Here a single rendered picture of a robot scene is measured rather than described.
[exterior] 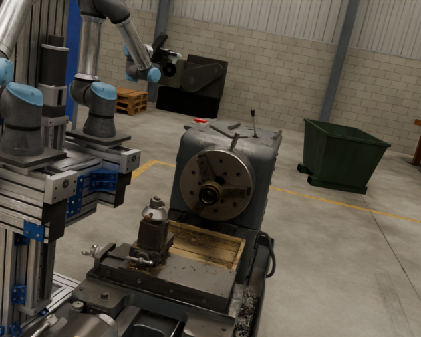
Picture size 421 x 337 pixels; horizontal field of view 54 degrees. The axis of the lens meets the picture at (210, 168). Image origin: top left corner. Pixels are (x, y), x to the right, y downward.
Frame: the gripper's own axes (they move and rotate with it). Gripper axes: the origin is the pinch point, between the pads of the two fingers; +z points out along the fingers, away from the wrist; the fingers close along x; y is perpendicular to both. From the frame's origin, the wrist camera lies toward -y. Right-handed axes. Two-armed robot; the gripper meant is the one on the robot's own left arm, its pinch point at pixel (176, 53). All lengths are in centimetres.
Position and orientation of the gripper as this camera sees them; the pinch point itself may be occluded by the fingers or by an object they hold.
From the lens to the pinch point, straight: 244.7
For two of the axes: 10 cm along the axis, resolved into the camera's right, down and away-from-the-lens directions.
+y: -2.8, 9.0, 3.4
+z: 6.3, -1.0, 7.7
